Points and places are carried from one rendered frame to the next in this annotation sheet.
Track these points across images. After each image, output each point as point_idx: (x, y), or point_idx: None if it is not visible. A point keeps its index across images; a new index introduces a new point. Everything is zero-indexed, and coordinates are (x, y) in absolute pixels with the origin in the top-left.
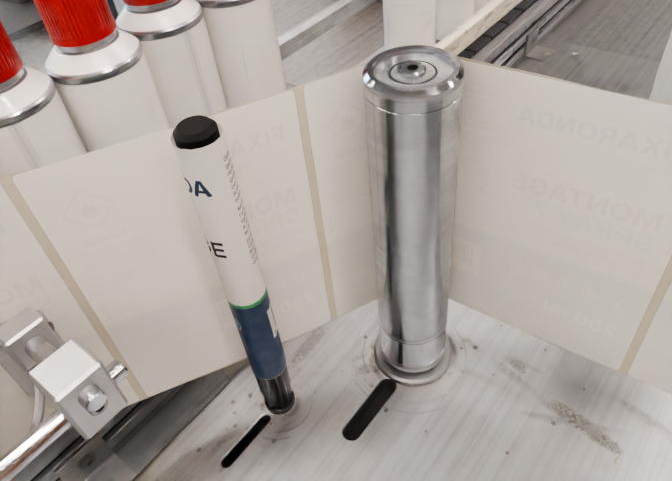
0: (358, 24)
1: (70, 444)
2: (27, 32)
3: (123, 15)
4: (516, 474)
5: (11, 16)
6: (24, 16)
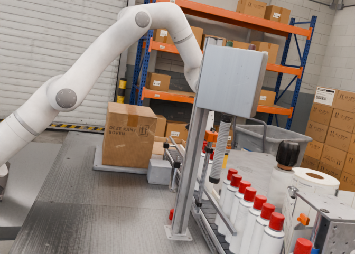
0: (155, 191)
1: None
2: (36, 212)
3: (235, 189)
4: None
5: (9, 208)
6: (17, 207)
